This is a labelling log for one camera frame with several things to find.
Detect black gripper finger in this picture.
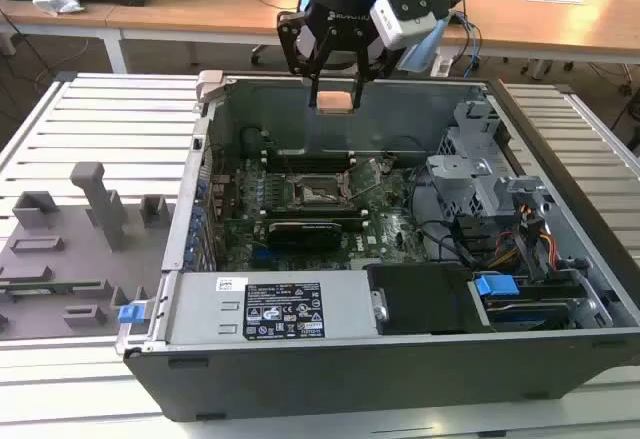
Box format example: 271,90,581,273
351,27,402,110
276,10,338,109

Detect small square CPU plate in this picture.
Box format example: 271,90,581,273
317,90,355,116

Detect metal socket cover frame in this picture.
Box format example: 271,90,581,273
342,157,391,200

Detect RAM slot white latches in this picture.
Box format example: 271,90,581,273
259,151,357,165
264,213,372,231
260,204,372,219

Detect CPU socket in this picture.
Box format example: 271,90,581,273
287,171,359,211

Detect wooden desk white legs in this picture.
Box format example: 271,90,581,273
434,0,640,80
0,0,312,76

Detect silver metal drive cage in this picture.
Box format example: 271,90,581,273
424,100,551,221

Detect green motherboard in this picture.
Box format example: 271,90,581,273
204,153,436,273

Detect black graphics card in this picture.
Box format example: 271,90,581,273
266,218,344,256

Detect black plastic air shroud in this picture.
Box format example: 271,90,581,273
366,262,489,336

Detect hard disk in blue carrier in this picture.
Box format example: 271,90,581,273
469,272,589,333

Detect silver power supply box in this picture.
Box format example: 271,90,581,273
149,269,390,348

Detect gray parts rack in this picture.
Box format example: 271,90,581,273
0,160,177,341

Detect blue case latch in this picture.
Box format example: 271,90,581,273
117,303,144,326

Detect black open PC case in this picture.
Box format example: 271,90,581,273
115,69,640,423

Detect green RAM stick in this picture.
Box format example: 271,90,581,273
0,280,104,294

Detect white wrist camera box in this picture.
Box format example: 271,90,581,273
368,0,438,53

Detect blue cable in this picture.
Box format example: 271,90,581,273
448,8,484,80

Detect yellow red wire bundle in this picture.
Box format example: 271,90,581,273
492,202,559,271

